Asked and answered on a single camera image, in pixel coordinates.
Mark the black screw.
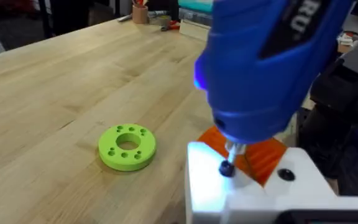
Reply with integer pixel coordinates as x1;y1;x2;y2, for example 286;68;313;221
218;159;236;179

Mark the cardboard box with clutter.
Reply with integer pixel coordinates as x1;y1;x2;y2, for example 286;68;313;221
336;30;358;54

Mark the brown pen cup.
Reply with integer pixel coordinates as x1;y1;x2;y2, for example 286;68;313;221
131;3;149;25

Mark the white orange left gripper left finger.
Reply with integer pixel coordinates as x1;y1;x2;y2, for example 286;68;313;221
184;125;266;215

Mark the white orange left gripper right finger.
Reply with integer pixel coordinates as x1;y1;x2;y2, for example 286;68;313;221
245;138;339;200

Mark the pale wooden box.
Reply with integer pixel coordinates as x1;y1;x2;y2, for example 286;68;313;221
178;18;211;42

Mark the clear plastic box teal lid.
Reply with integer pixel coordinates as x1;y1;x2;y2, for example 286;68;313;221
177;0;214;27

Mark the green disc with holes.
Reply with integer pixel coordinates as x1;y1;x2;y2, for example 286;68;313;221
98;123;157;172

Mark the blue electric screwdriver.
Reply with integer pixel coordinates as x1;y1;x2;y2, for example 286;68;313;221
193;0;356;166

